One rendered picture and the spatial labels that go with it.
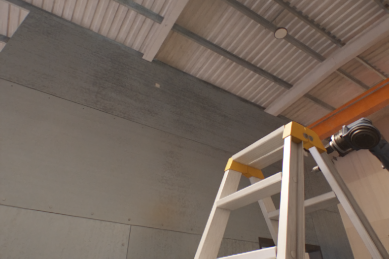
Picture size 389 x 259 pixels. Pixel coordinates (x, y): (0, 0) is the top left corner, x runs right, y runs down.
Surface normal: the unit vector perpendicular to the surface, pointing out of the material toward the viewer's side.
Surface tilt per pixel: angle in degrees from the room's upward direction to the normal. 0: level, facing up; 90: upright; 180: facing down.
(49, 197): 90
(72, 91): 90
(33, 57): 90
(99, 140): 90
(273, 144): 180
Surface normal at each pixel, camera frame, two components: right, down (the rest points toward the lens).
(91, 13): 0.04, 0.76
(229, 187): 0.54, -0.48
